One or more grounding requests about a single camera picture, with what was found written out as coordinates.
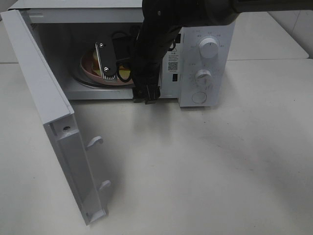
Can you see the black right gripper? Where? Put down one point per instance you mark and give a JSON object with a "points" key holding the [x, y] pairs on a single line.
{"points": [[143, 56]]}

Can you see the white bread sandwich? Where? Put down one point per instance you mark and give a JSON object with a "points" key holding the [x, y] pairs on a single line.
{"points": [[123, 70]]}

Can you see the white warning label sticker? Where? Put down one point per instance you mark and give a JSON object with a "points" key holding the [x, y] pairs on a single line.
{"points": [[173, 61]]}

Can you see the white microwave oven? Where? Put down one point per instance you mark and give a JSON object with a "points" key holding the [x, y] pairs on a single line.
{"points": [[65, 30]]}

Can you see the round white door button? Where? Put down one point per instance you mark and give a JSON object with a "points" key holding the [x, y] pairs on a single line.
{"points": [[199, 97]]}

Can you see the white upper power knob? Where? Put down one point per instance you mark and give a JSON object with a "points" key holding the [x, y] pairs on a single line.
{"points": [[208, 47]]}

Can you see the glass turntable plate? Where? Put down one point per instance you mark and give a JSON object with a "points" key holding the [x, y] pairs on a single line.
{"points": [[96, 81]]}

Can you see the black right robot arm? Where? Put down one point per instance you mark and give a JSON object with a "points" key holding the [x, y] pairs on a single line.
{"points": [[163, 19]]}

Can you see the pink plate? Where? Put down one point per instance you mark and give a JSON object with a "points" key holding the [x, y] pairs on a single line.
{"points": [[86, 61]]}

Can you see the white microwave door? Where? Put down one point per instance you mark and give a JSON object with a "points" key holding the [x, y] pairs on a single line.
{"points": [[56, 114]]}

